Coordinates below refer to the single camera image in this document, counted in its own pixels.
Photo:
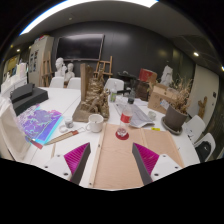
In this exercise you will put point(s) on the flat black box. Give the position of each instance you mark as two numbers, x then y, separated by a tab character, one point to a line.
31	101
21	92

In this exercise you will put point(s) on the white plastic chair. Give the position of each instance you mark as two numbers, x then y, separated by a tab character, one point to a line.
74	83
115	84
205	146
56	82
194	126

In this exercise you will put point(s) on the grey printed newspaper sheet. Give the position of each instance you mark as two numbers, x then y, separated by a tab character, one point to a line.
141	116

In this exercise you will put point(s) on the white canvas board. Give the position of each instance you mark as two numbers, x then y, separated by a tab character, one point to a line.
11	130

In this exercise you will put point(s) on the dry plant in grey pot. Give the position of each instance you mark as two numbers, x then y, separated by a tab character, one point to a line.
175	118

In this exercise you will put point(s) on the wooden brush with red band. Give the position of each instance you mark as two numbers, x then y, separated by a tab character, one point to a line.
61	137

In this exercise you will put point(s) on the wooden figure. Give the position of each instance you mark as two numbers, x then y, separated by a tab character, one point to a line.
202	107

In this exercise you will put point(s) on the brown cardboard box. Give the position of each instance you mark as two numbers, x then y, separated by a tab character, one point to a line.
158	98

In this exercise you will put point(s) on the yellow tag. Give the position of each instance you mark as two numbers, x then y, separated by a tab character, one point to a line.
155	129

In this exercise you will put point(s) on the white bottle with green label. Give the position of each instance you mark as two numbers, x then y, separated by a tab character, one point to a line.
113	95

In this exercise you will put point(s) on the small glass jar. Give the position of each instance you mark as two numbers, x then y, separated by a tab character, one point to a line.
152	115

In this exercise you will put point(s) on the flat round red coaster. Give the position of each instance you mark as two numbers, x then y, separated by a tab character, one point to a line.
117	136

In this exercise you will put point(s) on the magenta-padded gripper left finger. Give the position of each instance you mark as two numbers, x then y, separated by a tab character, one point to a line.
78	160

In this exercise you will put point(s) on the black wall screen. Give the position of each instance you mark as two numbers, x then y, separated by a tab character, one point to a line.
80	46

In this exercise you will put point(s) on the clear spray bottle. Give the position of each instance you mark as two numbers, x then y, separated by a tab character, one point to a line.
131	96

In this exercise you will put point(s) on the red box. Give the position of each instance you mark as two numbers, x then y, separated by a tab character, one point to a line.
147	75

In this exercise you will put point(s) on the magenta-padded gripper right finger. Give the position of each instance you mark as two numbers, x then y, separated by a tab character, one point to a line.
146	160

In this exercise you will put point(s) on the small white jar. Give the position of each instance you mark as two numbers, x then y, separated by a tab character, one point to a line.
68	122

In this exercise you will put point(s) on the wooden easel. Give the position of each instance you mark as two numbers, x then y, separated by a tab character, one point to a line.
46	68
104	66

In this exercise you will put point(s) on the white plaster bust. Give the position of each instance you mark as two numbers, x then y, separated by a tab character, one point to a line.
60	66
70	71

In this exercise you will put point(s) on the white plaster statue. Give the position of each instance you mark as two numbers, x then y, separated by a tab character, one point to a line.
167	76

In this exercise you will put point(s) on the white cabinet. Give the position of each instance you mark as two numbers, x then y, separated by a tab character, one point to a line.
40	60

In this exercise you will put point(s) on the golden sculpture on wooden base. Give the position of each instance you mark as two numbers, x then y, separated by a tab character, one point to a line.
95	100

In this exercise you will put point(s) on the white ceramic mug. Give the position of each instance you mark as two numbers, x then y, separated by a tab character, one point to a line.
96	124

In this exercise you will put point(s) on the clear red-labelled drink bottle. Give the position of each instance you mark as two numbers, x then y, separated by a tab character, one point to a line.
125	118

